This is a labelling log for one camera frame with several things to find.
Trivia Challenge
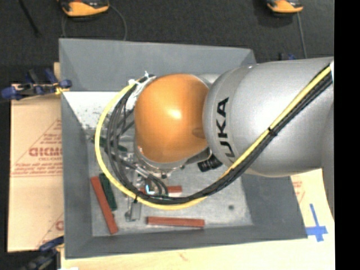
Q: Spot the red-brown flat block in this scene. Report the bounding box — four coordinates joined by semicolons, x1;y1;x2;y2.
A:
146;215;206;229
90;175;119;235
139;185;183;195

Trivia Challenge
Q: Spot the dark green flat block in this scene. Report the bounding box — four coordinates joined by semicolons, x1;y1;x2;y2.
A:
98;173;118;212

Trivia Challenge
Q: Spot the brown cardboard board red print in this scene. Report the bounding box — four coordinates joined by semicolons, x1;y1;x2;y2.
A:
6;61;66;253

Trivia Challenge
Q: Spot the grey metal bin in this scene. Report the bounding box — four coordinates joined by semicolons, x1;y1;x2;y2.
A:
58;38;308;259

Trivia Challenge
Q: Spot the black cylinder on white bracket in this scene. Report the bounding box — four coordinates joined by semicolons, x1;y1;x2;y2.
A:
197;154;223;173

